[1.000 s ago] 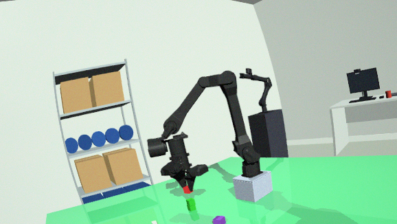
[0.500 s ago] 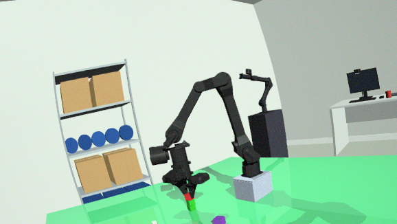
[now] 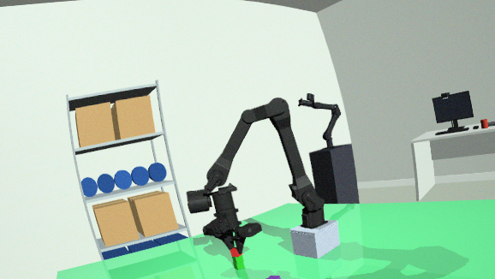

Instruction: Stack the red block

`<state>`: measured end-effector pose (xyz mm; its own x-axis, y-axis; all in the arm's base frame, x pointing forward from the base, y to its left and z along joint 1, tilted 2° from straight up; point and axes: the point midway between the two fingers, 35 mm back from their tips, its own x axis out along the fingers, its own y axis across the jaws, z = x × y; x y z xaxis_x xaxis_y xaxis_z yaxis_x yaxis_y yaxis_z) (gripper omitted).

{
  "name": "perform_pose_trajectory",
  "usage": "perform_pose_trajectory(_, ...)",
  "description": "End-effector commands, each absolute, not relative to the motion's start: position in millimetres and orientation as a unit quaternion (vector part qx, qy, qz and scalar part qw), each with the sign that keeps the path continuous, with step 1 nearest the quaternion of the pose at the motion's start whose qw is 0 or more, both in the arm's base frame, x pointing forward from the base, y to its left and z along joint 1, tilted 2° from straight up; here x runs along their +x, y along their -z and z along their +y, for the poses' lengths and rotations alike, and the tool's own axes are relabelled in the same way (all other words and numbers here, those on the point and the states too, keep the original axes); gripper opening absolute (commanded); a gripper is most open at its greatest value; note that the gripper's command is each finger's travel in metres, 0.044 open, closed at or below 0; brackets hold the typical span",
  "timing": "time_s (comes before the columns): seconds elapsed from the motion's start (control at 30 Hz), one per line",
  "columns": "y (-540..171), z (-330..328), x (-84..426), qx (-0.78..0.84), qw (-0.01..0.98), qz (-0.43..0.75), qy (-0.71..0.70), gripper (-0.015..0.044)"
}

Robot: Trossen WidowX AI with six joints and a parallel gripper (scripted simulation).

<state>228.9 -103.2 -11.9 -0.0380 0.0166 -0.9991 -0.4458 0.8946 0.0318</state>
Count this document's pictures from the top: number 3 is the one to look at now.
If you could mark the green block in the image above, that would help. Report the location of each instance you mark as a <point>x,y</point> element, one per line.
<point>238,260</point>
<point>239,266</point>

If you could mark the red block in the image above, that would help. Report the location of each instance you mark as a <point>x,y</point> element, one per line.
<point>234,252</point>

